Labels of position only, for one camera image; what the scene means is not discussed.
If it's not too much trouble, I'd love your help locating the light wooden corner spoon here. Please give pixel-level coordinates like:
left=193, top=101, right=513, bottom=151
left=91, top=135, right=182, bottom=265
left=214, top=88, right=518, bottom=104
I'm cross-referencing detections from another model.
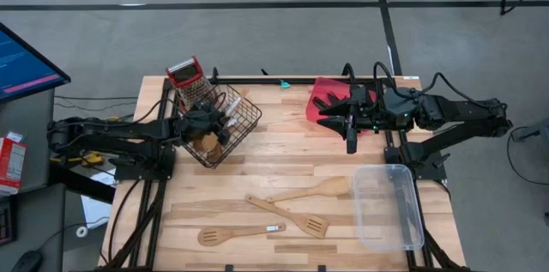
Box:
left=190, top=130, right=226, bottom=165

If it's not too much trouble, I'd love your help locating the light wooden slotted spoon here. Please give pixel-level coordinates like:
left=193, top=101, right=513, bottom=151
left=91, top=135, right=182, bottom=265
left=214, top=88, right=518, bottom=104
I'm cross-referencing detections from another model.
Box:
left=196, top=222, right=287, bottom=248

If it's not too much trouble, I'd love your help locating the black keyboard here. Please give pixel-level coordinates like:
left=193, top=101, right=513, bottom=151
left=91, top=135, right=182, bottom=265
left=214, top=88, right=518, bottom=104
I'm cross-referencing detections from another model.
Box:
left=0, top=196, right=19, bottom=248

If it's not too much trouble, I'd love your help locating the grey side desk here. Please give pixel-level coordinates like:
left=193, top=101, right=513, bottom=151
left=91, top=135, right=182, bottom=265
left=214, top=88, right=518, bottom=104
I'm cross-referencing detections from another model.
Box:
left=0, top=87, right=66, bottom=272

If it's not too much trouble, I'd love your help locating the white paper sheet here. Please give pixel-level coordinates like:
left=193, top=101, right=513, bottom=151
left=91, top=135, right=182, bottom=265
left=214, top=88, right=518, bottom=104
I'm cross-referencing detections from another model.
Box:
left=80, top=167, right=118, bottom=231

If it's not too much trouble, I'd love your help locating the red metal box grater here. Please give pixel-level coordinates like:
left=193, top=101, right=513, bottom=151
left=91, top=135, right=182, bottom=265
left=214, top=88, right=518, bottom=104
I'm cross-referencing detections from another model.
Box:
left=165, top=55, right=220, bottom=114

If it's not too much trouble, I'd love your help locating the black wire basket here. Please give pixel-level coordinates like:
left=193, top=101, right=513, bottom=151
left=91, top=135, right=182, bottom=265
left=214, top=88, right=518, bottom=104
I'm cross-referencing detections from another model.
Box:
left=173, top=83, right=263, bottom=169

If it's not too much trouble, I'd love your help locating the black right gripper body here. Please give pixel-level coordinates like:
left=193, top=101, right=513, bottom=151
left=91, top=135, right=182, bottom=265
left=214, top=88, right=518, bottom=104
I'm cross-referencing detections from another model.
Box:
left=345, top=85, right=387, bottom=155

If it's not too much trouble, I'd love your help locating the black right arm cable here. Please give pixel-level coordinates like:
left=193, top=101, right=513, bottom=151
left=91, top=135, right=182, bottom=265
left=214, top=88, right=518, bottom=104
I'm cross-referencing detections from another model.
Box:
left=371, top=61, right=489, bottom=106

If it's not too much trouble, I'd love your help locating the clear plastic container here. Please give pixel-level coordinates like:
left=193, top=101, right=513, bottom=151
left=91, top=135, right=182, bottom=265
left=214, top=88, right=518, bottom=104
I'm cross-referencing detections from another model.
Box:
left=352, top=163, right=426, bottom=252

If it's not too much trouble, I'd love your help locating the light wooden table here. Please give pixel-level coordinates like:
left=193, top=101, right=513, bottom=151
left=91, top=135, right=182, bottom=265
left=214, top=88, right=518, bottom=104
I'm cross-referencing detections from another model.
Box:
left=97, top=63, right=472, bottom=272

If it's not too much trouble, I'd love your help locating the grey floor object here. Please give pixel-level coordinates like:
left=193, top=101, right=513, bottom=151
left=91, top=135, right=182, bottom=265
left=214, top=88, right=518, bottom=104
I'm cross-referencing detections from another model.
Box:
left=510, top=116, right=549, bottom=168

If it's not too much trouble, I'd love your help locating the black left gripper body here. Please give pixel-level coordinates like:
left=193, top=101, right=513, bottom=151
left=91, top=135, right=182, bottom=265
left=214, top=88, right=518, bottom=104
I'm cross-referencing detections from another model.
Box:
left=178, top=100, right=231, bottom=144

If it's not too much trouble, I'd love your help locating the black computer mouse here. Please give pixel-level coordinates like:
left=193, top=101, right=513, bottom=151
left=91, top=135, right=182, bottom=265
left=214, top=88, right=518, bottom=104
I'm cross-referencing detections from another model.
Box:
left=9, top=251, right=42, bottom=272

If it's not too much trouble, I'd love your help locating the computer monitor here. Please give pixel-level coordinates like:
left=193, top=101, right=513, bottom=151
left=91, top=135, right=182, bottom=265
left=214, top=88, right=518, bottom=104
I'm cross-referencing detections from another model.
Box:
left=0, top=21, right=72, bottom=104

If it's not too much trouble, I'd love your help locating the yellow clamp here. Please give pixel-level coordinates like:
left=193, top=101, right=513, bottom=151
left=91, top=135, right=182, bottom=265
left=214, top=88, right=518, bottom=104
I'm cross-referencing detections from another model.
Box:
left=50, top=151, right=106, bottom=169

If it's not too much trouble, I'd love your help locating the light wooden solid spatula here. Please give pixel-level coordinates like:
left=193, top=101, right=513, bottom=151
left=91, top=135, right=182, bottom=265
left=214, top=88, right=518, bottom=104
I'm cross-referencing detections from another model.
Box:
left=265, top=174, right=352, bottom=205

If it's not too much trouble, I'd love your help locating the pink plastic bin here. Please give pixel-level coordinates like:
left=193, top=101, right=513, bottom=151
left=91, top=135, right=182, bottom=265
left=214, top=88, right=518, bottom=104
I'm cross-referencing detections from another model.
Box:
left=305, top=76, right=380, bottom=137

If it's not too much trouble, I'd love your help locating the light wooden slotted turner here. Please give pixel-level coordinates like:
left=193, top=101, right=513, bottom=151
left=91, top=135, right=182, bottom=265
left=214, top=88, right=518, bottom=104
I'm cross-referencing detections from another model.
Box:
left=244, top=195, right=331, bottom=240

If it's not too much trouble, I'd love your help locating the red cardboard box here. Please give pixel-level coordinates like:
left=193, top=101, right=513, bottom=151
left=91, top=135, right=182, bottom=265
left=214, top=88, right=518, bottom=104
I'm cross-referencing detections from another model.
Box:
left=0, top=130, right=28, bottom=196

